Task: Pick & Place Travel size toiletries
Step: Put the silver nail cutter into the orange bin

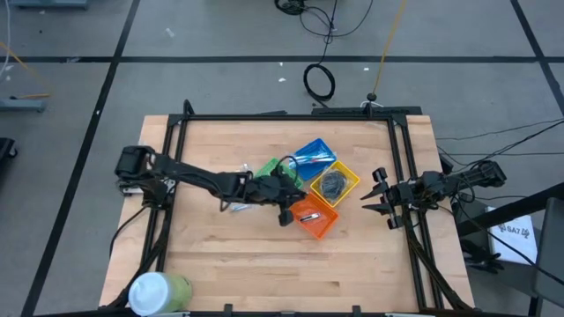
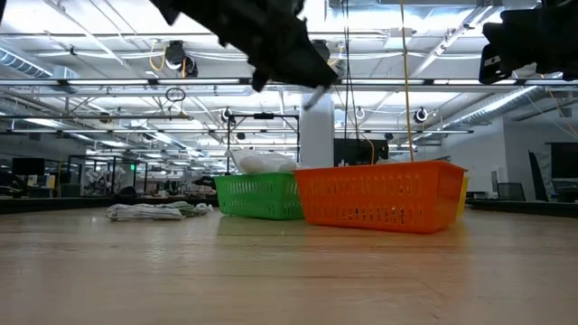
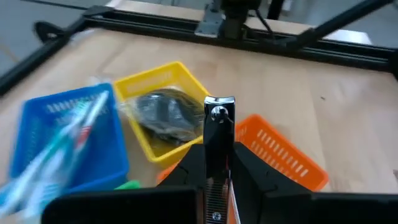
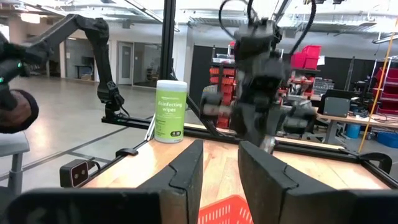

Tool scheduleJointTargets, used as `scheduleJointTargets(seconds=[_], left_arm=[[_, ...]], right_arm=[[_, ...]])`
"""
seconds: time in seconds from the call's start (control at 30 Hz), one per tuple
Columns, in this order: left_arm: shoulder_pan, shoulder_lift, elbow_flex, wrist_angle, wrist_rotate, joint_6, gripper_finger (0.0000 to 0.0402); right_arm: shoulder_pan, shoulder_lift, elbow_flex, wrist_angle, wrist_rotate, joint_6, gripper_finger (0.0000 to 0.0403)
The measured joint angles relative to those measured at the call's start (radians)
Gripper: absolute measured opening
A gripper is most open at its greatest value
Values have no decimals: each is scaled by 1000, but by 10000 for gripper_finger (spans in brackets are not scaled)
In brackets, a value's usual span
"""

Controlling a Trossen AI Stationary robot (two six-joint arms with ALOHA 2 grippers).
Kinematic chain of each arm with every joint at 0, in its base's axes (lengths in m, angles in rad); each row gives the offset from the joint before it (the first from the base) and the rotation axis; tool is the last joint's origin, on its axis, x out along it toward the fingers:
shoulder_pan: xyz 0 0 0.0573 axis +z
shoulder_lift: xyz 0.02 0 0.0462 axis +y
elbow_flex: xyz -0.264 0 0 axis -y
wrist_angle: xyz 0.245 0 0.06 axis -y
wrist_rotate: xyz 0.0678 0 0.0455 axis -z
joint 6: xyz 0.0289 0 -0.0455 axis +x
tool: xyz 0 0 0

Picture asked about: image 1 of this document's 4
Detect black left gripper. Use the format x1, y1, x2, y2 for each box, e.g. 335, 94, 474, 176
244, 169, 308, 228

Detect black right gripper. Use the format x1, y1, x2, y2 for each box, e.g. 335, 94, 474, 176
360, 167, 427, 230

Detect red toothbrush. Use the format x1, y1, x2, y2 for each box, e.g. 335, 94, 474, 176
293, 151, 337, 167

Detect green plastic basket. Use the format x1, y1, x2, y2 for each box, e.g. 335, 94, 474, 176
254, 157, 305, 190

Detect yellow plastic basket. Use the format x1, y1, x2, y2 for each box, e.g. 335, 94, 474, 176
309, 159, 361, 209

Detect orange plastic basket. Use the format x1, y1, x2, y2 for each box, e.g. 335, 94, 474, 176
288, 191, 341, 241

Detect blue plastic basket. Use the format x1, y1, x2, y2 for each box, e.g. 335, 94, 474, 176
288, 137, 338, 182

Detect black diagonal metal bar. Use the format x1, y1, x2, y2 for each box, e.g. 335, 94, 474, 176
456, 181, 564, 238

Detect white cardboard box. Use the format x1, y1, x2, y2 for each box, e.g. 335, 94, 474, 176
486, 206, 539, 266

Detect green canister with white lid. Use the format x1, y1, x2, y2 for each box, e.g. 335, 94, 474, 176
128, 271, 194, 317

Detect grey metal floor foot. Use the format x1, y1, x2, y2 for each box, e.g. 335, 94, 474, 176
0, 98, 48, 114

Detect black floor object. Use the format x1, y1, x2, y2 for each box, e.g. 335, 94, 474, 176
0, 136, 19, 162

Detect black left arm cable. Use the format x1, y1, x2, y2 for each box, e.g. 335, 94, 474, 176
274, 154, 306, 178

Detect black hair ties bundle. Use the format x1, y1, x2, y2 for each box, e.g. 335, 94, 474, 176
319, 171, 350, 200

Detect black metal table frame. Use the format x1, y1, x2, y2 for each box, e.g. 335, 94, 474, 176
105, 100, 476, 317

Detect coiled black floor cable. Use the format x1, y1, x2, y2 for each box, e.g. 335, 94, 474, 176
302, 63, 338, 104

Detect thin black floor cables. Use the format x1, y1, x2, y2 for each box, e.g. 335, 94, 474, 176
434, 117, 564, 169

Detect black hanging cable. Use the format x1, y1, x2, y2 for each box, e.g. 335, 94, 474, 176
319, 0, 339, 67

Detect yellow hanging cable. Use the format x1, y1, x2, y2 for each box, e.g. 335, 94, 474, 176
371, 0, 409, 96

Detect tangled black cable bundle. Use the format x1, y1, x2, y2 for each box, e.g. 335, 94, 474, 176
274, 0, 375, 39

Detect yellow floor cable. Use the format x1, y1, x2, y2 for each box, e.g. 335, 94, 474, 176
0, 41, 52, 100

